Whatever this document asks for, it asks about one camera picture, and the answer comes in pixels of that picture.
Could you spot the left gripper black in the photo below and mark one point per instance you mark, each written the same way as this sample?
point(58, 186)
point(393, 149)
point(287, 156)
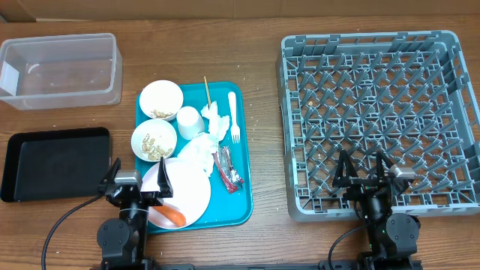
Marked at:
point(154, 198)

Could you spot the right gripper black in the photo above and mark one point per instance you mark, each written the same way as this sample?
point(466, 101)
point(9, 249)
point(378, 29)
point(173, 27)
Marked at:
point(359, 185)

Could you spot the pale green bowl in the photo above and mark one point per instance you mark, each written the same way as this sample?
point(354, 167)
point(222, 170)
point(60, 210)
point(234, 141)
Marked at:
point(154, 139)

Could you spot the orange carrot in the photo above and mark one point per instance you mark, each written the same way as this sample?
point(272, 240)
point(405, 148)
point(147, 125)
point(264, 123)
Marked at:
point(171, 214)

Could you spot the pink bowl with food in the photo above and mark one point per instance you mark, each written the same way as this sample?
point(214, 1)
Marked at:
point(161, 99)

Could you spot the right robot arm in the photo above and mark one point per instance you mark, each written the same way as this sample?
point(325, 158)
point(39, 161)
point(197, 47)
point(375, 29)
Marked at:
point(392, 237)

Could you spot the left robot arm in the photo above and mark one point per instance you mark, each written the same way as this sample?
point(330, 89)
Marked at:
point(123, 239)

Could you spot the black waste tray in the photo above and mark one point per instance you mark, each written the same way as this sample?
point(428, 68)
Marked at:
point(55, 164)

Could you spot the grey dishwasher rack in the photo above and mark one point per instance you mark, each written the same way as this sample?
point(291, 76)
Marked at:
point(407, 94)

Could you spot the pink round plate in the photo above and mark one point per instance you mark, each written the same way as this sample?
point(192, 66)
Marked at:
point(191, 194)

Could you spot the crumpled white napkin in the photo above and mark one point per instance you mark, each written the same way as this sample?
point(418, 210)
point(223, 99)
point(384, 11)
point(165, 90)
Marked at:
point(201, 148)

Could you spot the white paper cup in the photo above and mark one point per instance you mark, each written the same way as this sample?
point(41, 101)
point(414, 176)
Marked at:
point(190, 122)

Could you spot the red foil wrapper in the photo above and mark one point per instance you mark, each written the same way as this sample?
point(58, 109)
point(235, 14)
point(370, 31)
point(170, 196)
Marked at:
point(229, 175)

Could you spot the teal serving tray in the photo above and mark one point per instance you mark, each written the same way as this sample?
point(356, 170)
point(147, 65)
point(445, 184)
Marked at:
point(224, 209)

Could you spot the white plastic fork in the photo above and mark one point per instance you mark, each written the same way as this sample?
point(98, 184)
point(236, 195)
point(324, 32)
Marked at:
point(234, 130)

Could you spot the wooden skewer stick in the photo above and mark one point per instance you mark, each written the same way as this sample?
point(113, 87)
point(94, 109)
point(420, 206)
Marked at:
point(207, 92)

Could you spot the clear plastic bin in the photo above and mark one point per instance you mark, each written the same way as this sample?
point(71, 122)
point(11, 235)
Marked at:
point(61, 71)

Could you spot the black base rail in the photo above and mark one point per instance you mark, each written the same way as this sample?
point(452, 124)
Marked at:
point(322, 265)

